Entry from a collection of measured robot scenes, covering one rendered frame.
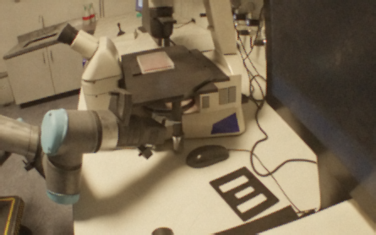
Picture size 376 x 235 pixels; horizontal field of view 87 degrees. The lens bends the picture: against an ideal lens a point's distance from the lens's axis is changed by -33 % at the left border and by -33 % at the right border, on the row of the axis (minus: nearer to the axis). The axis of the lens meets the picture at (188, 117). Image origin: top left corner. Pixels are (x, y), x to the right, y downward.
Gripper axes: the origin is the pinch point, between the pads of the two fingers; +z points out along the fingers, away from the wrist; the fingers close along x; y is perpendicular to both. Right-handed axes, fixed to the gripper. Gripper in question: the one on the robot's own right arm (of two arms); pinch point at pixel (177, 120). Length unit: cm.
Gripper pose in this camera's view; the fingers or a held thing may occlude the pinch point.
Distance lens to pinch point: 72.1
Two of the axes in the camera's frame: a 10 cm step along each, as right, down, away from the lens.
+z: 6.6, 0.0, 7.5
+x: 7.0, 3.5, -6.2
